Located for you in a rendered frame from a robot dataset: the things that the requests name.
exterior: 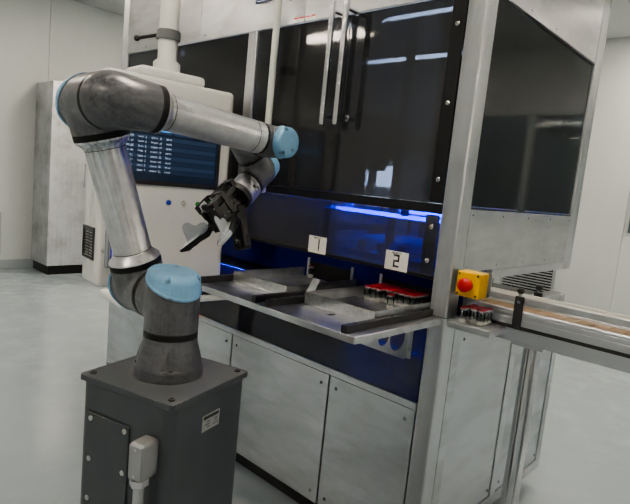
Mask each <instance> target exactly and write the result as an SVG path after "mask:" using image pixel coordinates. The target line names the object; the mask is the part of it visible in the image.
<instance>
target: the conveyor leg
mask: <svg viewBox="0 0 630 504"><path fill-rule="evenodd" d="M512 344H514V345H517V346H521V347H523V353H522V360H521V366H520V373H519V380H518V386H517V393H516V399H515V406H514V413H513V419H512V426H511V432H510V439H509V445H508V452H507V459H506V465H505V472H504V478H503V485H502V492H501V498H500V504H518V500H519V493H520V487H521V480H522V474H523V468H524V461H525V455H526V448H527V442H528V436H529V429H530V423H531V416H532V410H533V404H534V397H535V391H536V384H537V378H538V372H539V365H540V359H541V352H545V351H546V350H542V349H539V348H535V347H531V346H528V345H524V344H521V343H517V342H513V341H512Z"/></svg>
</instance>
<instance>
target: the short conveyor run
mask: <svg viewBox="0 0 630 504"><path fill-rule="evenodd" d="M535 289H536V290H537V292H534V296H533V295H528V294H524V293H525V289H524V288H519V289H517V292H514V291H510V290H505V289H500V288H496V287H491V292H490V296H489V298H483V299H478V300H476V299H469V298H468V299H467V301H466V303H465V305H467V306H468V305H471V304H477V305H478V306H485V307H488V308H492V309H493V311H492V321H491V323H494V324H498V325H502V326H505V327H506V333H504V334H501V335H497V336H495V337H499V338H503V339H506V340H510V341H513V342H517V343H521V344H524V345H528V346H531V347H535V348H539V349H542V350H546V351H549V352H553V353H557V354H560V355H564V356H567V357H571V358H575V359H578V360H582V361H586V362H589V363H593V364H596V365H600V366H604V367H607V368H611V369H614V370H618V371H622V372H625V373H629V374H630V316H627V315H622V314H618V313H613V312H608V311H604V310H599V309H594V308H590V307H585V306H580V305H575V304H571V303H566V302H561V301H557V300H552V299H547V298H543V297H542V296H543V293H540V291H542V290H543V286H542V285H536V288H535Z"/></svg>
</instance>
